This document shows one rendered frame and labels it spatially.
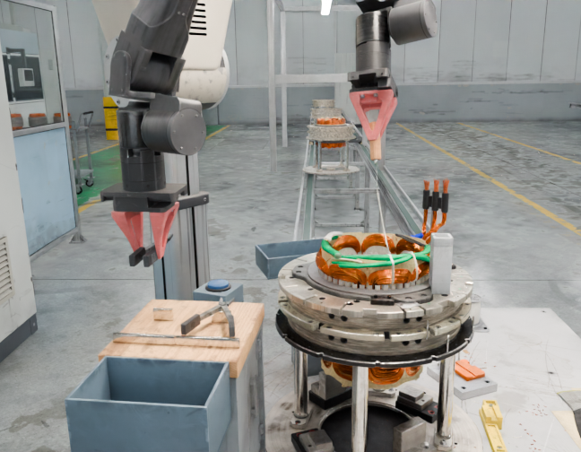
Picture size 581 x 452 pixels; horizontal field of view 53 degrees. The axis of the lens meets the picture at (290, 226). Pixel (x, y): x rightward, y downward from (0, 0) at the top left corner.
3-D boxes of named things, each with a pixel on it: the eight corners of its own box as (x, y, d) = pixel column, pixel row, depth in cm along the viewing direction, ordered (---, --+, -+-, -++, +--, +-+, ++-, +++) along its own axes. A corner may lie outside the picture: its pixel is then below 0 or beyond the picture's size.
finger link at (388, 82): (398, 144, 94) (397, 89, 95) (391, 134, 87) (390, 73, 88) (357, 147, 96) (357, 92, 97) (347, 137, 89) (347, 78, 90)
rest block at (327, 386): (346, 390, 113) (347, 366, 112) (325, 400, 110) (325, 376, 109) (332, 381, 117) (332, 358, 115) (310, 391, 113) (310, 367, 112)
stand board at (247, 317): (238, 378, 75) (237, 361, 74) (99, 371, 77) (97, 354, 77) (264, 317, 94) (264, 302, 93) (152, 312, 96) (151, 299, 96)
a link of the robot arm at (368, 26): (365, 24, 98) (349, 11, 93) (403, 13, 94) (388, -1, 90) (365, 64, 97) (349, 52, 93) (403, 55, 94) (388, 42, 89)
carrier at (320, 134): (318, 164, 421) (318, 122, 413) (368, 168, 402) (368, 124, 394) (291, 172, 388) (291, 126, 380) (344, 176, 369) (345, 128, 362)
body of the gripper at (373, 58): (398, 99, 97) (398, 57, 97) (388, 79, 87) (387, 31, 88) (359, 103, 99) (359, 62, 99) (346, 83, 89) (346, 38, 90)
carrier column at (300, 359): (307, 422, 106) (306, 317, 101) (293, 421, 107) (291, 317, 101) (308, 415, 109) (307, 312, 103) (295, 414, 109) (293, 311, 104)
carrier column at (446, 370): (451, 444, 99) (458, 333, 94) (436, 443, 100) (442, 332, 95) (449, 435, 102) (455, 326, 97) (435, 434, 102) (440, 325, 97)
